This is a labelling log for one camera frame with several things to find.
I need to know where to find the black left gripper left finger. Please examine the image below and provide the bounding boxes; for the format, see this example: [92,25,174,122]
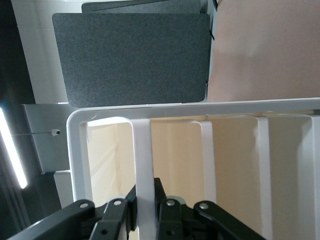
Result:
[91,183,138,240]

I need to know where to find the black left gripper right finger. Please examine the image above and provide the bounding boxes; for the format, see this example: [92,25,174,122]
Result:
[153,177,185,240]

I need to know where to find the grey metal beam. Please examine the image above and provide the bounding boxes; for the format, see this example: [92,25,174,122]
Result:
[21,103,74,175]

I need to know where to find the ceiling light strip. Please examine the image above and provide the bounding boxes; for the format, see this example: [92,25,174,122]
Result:
[0,106,28,190]

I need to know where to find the dark grey felt panel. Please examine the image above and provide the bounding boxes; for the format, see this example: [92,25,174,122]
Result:
[51,12,211,107]
[81,0,202,14]

